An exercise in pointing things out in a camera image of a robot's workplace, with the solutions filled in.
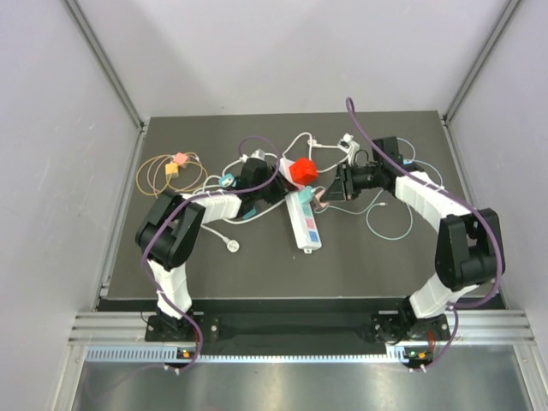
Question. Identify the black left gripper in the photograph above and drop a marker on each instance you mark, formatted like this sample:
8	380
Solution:
282	187

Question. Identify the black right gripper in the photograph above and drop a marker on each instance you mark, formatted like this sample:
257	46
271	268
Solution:
336	192

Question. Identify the salmon dual USB charger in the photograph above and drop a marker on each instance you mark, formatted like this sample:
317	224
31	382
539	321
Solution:
319	205

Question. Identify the mint USB charger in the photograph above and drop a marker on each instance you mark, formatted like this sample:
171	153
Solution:
305	195

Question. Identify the red cube adapter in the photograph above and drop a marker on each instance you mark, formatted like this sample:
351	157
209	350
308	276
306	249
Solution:
303	171

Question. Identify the white power strip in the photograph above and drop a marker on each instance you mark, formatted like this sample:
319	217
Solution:
301	216

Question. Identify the teal power strip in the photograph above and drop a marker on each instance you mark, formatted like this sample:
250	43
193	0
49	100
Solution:
247	211

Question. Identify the pink USB charger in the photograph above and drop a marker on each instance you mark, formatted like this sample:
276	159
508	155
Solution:
181	159

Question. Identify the yellow USB charger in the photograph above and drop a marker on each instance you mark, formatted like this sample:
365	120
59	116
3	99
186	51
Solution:
171	170

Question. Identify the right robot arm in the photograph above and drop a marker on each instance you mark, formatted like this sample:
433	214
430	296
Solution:
469	248

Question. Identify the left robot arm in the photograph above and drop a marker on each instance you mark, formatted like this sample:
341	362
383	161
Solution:
168	234

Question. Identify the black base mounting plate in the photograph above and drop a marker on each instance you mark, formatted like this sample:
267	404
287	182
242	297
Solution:
365	327

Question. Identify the white wall plug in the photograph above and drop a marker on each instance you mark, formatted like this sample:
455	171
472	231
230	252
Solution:
233	246

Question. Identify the perforated cable duct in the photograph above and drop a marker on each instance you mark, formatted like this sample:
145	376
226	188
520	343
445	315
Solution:
176	355

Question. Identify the aluminium frame rail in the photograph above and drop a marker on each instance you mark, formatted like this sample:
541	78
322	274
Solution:
486	327

